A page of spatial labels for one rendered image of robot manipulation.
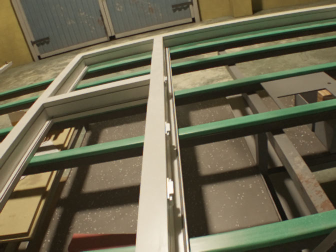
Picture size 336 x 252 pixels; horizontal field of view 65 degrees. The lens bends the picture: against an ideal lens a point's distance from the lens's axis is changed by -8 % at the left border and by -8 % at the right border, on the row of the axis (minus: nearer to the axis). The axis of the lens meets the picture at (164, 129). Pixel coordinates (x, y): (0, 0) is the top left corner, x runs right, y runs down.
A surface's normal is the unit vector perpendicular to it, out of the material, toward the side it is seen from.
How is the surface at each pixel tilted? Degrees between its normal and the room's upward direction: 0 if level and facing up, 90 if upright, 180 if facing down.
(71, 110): 90
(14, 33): 90
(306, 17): 90
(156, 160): 0
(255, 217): 0
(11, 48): 90
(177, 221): 0
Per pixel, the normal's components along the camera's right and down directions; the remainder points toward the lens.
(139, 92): 0.01, 0.51
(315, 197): -0.21, -0.84
